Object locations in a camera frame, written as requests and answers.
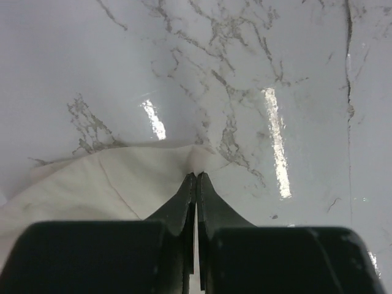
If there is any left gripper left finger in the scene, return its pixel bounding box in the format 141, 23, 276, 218
147, 173, 196, 293

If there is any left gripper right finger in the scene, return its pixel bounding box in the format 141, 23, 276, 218
196, 172, 255, 293

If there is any cream white t shirt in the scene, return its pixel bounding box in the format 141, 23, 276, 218
1, 145, 220, 257

